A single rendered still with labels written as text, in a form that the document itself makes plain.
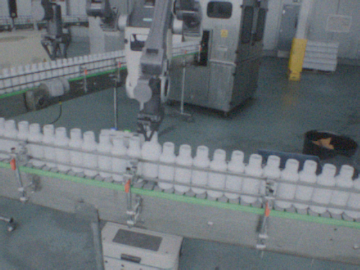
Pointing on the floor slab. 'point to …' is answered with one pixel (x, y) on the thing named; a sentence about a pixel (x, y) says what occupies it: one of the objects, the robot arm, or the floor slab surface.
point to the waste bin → (344, 157)
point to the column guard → (296, 58)
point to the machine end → (224, 55)
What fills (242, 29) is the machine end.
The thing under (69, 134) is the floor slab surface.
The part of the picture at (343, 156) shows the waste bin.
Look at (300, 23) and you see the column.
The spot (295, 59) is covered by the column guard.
